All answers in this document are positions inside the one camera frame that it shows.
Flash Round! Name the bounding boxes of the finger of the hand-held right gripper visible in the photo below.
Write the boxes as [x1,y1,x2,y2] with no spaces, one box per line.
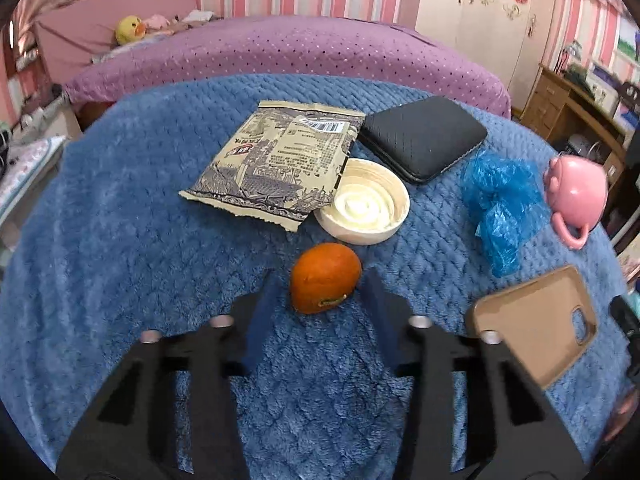
[609,294,640,358]

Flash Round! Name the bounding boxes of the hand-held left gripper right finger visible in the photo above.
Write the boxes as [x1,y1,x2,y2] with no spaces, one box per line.
[362,267,588,480]

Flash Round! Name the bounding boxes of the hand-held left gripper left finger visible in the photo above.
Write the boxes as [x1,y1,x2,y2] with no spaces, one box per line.
[56,270,281,480]

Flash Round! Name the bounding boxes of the orange fruit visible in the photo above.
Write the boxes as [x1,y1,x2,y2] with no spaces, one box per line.
[290,242,363,315]

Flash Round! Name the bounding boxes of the tan phone case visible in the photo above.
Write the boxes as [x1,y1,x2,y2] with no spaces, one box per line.
[465,265,598,390]

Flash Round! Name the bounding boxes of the white round lid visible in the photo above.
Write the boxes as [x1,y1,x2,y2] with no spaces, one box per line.
[313,157,411,247]

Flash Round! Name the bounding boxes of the blue fleece blanket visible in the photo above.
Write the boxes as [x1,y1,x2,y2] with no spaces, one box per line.
[0,74,633,480]

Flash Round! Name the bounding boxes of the pink cup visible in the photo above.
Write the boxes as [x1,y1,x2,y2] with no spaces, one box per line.
[544,155,610,250]

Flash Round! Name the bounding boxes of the beige printed snack packet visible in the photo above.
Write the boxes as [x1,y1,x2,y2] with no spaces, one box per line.
[178,100,366,233]

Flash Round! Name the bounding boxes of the crumpled blue plastic bag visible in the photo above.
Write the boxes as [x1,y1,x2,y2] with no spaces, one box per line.
[460,149,551,277]

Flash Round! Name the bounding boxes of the black quilted case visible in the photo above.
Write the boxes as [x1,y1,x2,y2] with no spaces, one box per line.
[357,96,488,185]

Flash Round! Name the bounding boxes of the wooden desk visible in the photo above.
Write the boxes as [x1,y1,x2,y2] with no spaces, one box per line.
[520,62,636,171]

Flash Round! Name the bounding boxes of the white box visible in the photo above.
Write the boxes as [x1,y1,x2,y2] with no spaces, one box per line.
[585,62,621,116]

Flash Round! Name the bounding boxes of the light patterned cloth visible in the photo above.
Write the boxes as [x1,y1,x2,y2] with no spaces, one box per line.
[0,135,68,221]

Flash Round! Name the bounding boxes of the purple dotted bedspread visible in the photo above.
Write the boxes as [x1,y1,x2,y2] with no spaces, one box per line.
[62,15,512,121]

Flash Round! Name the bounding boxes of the cream wardrobe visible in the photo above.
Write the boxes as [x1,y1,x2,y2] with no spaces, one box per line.
[415,0,557,106]

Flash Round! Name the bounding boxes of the pink plush toy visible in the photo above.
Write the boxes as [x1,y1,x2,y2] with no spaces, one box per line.
[142,12,174,32]

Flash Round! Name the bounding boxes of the yellow duck plush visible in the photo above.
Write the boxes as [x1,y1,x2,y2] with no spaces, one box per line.
[115,15,146,46]

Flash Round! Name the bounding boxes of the pink covered headboard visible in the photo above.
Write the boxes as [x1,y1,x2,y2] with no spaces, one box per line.
[34,0,198,83]

